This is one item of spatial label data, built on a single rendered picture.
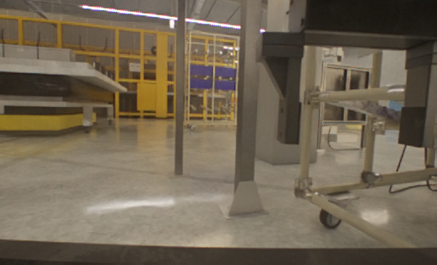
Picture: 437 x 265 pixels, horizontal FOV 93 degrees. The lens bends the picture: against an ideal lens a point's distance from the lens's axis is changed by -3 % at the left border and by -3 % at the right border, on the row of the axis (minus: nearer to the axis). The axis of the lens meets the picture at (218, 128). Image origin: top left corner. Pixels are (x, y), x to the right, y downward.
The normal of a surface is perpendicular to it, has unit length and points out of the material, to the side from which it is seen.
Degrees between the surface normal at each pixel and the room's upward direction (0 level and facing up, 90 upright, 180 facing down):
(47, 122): 90
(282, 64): 90
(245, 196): 90
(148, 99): 90
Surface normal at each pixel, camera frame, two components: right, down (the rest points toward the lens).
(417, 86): -1.00, -0.03
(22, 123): 0.27, 0.09
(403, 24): 0.01, 0.09
